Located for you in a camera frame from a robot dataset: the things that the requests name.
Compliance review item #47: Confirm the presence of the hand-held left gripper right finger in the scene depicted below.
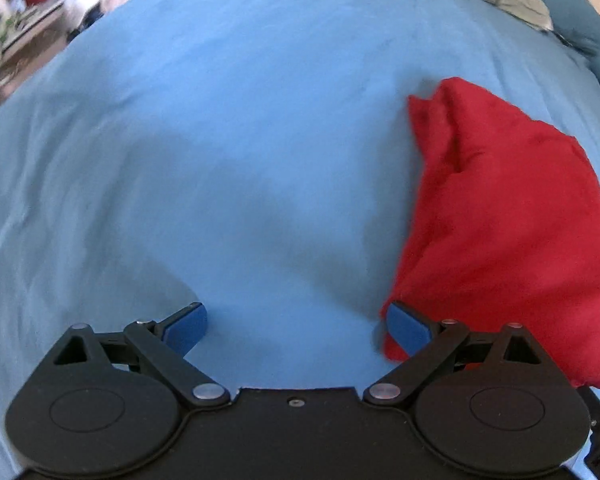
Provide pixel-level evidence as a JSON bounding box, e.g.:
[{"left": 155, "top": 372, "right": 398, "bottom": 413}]
[{"left": 362, "top": 301, "right": 543, "bottom": 406}]

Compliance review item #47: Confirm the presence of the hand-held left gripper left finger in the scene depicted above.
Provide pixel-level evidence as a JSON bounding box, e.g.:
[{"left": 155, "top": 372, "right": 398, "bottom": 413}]
[{"left": 52, "top": 302, "right": 232, "bottom": 407}]

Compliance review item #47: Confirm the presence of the red knit sweater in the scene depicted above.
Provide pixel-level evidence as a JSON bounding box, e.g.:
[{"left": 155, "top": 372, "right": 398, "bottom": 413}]
[{"left": 379, "top": 76, "right": 600, "bottom": 390}]

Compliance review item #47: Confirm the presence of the blue bed sheet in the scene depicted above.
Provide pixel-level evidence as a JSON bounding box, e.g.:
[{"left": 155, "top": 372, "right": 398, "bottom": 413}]
[{"left": 0, "top": 0, "right": 600, "bottom": 480}]

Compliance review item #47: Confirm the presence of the wooden side table with clutter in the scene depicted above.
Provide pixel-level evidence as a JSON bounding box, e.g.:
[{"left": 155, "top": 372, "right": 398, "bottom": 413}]
[{"left": 0, "top": 0, "right": 72, "bottom": 108}]

